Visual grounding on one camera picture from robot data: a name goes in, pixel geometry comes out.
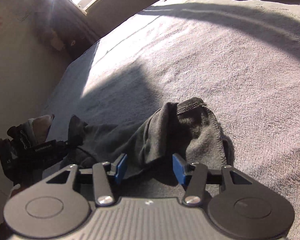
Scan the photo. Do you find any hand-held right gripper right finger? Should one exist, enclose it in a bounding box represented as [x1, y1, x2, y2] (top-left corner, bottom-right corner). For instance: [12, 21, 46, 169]
[172, 153, 255, 207]

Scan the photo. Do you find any grey fleece bed blanket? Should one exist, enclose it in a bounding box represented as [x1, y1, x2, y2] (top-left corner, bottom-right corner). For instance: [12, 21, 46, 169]
[39, 0, 300, 240]

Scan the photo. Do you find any hanging black jacket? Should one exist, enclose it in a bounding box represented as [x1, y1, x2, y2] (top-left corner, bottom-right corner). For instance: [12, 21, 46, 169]
[35, 12, 77, 53]

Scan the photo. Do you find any beige curtain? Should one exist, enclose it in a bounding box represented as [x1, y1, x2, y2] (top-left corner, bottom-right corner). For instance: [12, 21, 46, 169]
[72, 5, 100, 48]

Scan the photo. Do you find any light grey garment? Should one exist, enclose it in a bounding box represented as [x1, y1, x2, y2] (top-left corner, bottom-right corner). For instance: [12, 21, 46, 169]
[25, 120, 38, 140]

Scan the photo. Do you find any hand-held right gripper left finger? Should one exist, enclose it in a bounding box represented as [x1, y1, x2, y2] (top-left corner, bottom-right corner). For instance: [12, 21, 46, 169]
[44, 153, 128, 207]

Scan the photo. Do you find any black garment with white trim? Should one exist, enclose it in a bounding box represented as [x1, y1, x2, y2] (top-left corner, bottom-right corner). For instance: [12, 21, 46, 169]
[7, 124, 34, 150]

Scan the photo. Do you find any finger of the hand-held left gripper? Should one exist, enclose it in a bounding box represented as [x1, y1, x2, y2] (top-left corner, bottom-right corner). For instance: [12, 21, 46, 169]
[67, 115, 89, 155]

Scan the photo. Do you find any dark grey fleece-lined garment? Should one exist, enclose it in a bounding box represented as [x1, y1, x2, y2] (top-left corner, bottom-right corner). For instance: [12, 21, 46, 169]
[62, 97, 234, 180]

